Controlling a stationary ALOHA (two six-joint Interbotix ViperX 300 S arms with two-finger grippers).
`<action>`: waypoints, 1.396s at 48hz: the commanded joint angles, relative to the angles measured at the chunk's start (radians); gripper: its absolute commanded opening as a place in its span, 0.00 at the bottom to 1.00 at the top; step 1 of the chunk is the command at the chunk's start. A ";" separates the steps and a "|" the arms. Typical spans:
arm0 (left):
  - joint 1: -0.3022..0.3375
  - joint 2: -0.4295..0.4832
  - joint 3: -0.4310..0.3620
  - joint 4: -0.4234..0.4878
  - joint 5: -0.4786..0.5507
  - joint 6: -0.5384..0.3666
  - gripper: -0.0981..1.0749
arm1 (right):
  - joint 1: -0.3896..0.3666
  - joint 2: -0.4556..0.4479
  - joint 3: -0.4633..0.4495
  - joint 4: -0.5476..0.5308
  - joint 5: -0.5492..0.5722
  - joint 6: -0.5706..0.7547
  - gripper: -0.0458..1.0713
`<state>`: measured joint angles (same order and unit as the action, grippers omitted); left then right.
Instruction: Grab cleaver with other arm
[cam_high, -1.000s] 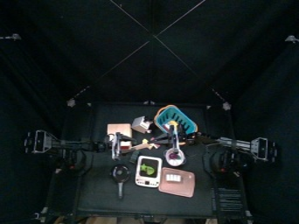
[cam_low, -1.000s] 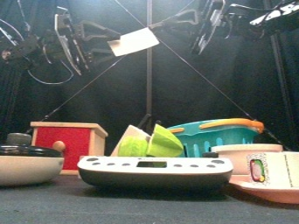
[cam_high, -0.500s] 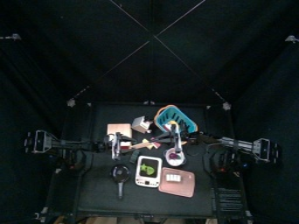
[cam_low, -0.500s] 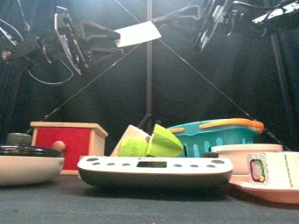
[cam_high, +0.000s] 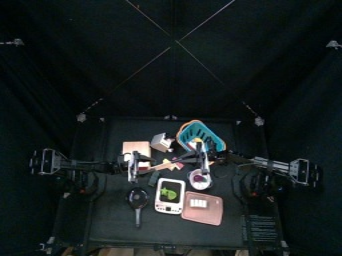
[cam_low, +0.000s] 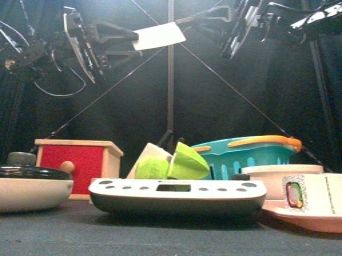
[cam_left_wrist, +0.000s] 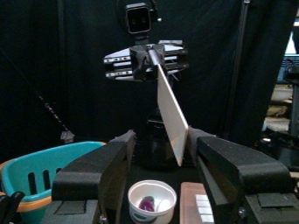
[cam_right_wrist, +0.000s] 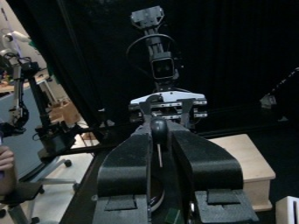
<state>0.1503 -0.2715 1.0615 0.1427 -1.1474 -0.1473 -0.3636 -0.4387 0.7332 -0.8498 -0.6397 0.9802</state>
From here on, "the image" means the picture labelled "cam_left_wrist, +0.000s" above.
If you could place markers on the teal basket with orange rim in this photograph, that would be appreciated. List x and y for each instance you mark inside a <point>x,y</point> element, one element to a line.
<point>22,175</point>

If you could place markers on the grey frame corner connector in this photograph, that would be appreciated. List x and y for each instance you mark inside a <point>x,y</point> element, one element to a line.
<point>66,136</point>

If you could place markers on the white container on shelf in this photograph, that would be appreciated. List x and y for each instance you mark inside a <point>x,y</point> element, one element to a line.
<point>280,94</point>

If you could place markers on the white card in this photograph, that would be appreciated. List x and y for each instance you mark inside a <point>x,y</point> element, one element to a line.
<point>170,116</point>

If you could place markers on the white segmented toy block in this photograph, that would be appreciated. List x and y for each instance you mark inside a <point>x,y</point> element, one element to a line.
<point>204,208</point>

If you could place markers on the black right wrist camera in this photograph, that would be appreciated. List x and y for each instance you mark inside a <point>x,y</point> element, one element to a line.
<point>137,19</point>

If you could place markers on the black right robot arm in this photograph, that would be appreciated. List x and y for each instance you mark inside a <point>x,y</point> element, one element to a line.
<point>153,145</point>

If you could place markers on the purple toy piece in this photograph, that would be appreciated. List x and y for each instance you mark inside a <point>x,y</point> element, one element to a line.
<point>146,203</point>

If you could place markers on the white round cup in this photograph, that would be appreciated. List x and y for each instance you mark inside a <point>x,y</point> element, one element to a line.
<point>133,201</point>

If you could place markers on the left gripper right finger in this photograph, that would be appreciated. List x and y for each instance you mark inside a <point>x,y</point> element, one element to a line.
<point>240,172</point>

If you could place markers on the computer monitor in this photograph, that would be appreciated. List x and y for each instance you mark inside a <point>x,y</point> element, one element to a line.
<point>291,58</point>

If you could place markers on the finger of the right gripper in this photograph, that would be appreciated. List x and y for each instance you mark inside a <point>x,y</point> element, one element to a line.
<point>158,55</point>
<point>138,64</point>

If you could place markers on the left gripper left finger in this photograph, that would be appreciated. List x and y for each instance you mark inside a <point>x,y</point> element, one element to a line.
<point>93,172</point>

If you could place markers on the black vertical frame pole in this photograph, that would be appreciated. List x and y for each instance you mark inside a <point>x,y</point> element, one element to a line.
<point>237,73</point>

